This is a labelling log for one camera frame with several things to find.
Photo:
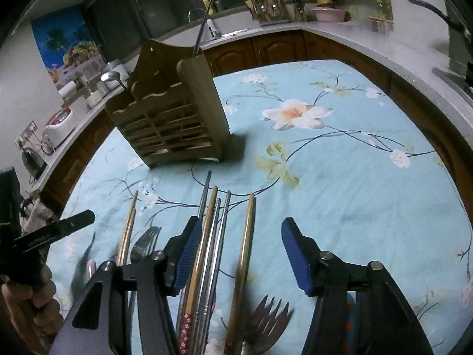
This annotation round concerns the white jar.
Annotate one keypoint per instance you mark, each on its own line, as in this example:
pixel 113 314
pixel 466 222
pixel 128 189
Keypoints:
pixel 94 98

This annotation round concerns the white wall socket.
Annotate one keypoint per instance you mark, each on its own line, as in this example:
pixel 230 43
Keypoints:
pixel 26 133

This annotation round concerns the wooden base cabinets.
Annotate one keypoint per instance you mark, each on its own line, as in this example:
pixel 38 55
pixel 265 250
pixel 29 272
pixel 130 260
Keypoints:
pixel 277 48

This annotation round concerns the white kitchen countertop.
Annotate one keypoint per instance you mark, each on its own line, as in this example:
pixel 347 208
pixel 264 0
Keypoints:
pixel 332 33

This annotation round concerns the steel spoon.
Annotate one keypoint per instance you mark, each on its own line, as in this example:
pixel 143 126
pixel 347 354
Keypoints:
pixel 109 75

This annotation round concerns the tropical fruit wall poster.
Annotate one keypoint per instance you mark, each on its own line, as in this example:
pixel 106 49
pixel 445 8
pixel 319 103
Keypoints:
pixel 62 40

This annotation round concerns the plain wooden chopstick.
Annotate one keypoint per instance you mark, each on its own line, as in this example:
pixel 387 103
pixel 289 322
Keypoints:
pixel 244 244
pixel 252 214

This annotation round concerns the floral light blue tablecloth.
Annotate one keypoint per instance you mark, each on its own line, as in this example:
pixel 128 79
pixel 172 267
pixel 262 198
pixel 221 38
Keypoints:
pixel 332 192

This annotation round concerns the golden chopstick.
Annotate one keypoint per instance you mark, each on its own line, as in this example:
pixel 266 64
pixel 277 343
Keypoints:
pixel 129 222

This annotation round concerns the white tap filter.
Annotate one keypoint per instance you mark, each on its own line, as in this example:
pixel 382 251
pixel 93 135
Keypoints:
pixel 212 27

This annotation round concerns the dark kitchen window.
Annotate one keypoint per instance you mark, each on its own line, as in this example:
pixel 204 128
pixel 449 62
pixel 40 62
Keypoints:
pixel 147 7

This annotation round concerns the seasoning bottle rack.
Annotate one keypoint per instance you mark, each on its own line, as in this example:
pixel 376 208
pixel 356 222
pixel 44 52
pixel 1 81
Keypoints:
pixel 382 18

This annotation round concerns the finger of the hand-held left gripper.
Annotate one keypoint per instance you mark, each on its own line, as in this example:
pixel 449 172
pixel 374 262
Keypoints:
pixel 62 227

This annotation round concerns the white pot with steel lid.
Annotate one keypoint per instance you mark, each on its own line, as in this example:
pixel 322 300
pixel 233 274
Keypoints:
pixel 116 70

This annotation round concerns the paper towel roll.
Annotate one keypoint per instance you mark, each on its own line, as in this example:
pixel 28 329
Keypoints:
pixel 68 90

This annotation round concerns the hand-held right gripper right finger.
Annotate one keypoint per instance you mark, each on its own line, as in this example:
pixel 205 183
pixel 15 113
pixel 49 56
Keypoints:
pixel 295 259

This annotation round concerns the steel fork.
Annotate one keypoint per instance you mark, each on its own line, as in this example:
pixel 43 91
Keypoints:
pixel 258 325
pixel 279 321
pixel 144 244

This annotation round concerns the steel electric kettle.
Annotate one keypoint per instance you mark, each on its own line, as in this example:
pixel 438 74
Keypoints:
pixel 33 162

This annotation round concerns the steel kitchen sink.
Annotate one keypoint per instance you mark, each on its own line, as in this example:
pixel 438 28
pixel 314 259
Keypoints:
pixel 232 33

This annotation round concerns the wooden cutlery rack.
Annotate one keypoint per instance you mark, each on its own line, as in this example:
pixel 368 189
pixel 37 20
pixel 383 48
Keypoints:
pixel 266 5

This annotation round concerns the person's left hand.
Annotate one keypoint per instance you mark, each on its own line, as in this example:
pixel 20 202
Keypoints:
pixel 33 310

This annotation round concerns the wooden utensil holder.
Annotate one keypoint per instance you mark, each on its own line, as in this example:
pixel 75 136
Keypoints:
pixel 173 118

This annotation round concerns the knife block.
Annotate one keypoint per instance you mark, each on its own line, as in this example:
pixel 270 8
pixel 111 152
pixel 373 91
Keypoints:
pixel 299 11

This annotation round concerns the white and red rice cooker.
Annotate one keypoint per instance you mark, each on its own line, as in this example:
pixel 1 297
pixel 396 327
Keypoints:
pixel 59 124

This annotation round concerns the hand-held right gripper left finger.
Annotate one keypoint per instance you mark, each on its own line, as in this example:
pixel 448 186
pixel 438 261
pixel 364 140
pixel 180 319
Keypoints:
pixel 188 255

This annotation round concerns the dark bottle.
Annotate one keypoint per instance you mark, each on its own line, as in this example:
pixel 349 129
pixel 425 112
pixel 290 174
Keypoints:
pixel 217 3

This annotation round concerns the pink basin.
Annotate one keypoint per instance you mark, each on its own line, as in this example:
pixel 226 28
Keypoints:
pixel 327 14

